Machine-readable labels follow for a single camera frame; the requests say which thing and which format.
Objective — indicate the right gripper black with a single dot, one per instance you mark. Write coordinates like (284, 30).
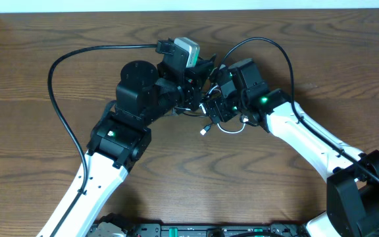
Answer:
(216, 107)

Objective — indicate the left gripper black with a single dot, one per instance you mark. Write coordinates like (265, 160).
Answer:
(191, 89)

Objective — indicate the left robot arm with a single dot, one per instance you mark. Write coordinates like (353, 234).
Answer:
(145, 93)

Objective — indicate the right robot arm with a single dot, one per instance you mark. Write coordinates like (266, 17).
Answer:
(351, 176)

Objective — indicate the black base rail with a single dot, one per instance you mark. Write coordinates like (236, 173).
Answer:
(118, 225)

